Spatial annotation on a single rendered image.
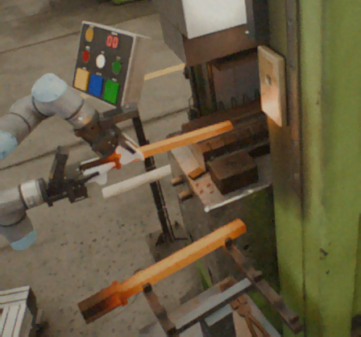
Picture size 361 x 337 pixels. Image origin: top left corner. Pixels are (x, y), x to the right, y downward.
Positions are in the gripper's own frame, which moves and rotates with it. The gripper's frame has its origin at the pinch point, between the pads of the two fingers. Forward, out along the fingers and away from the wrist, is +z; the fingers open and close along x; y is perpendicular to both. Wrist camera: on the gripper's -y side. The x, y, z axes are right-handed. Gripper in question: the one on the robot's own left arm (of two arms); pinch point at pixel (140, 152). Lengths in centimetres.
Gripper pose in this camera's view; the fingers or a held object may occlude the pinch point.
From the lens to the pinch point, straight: 133.9
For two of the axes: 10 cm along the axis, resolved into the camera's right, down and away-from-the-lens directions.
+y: -7.3, 6.8, 0.4
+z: 5.6, 5.7, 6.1
